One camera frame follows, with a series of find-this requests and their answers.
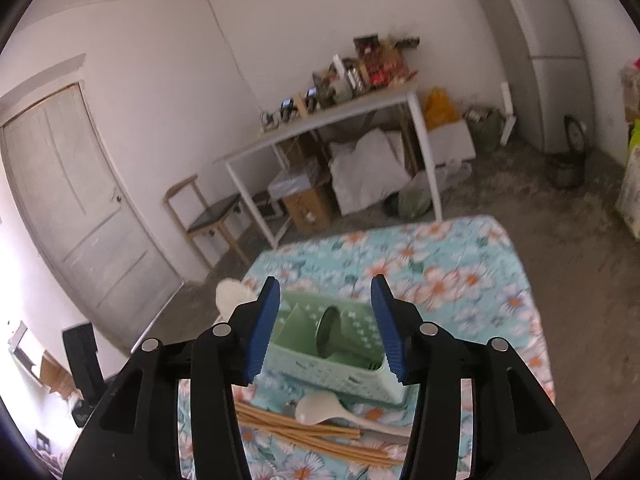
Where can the clutter of bottles and boxes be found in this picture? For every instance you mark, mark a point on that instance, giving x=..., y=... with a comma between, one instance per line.
x=375, y=65

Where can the white sack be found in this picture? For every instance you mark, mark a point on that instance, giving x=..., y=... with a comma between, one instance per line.
x=365, y=170

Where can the brown cardboard piece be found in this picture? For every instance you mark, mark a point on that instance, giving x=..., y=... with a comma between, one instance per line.
x=55, y=377

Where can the white cardboard box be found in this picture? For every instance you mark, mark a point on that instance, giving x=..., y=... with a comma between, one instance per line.
x=450, y=142

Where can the black box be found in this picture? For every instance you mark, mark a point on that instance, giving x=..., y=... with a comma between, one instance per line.
x=82, y=365

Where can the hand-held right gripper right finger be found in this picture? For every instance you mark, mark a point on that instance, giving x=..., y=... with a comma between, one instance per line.
x=387, y=330

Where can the grey flat box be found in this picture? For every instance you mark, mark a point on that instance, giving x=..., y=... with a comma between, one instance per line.
x=292, y=180

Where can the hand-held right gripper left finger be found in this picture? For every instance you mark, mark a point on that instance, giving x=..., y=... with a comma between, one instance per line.
x=260, y=330

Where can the bunch of wooden chopsticks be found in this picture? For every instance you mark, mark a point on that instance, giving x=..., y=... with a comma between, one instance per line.
x=300, y=435

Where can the wooden chair with dark seat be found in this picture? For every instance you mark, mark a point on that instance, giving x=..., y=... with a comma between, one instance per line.
x=210, y=212

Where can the white and green rice bag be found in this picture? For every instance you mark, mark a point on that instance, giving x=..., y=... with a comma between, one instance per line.
x=631, y=185

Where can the beige plastic rice spoon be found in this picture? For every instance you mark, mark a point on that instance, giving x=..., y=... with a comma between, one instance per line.
x=230, y=295
x=317, y=407

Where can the olive green sack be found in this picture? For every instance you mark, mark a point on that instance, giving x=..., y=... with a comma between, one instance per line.
x=487, y=127

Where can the white metal-legged table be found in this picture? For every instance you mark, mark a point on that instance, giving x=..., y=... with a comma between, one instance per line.
x=320, y=115

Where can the floral blue tablecloth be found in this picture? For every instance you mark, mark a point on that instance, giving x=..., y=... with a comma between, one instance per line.
x=450, y=270

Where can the green plastic utensil basket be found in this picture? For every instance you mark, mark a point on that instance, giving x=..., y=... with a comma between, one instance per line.
x=325, y=377

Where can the silver refrigerator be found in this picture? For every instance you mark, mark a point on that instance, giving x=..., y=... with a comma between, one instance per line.
x=545, y=85

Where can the white plastic strip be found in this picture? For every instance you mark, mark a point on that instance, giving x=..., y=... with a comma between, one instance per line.
x=507, y=110

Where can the grey wooden door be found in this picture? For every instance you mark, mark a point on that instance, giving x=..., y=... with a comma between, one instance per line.
x=75, y=200

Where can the black rice cooker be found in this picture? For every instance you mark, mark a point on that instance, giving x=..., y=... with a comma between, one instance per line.
x=565, y=170

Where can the yellow plastic bag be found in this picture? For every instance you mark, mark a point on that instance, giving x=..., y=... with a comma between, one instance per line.
x=440, y=107

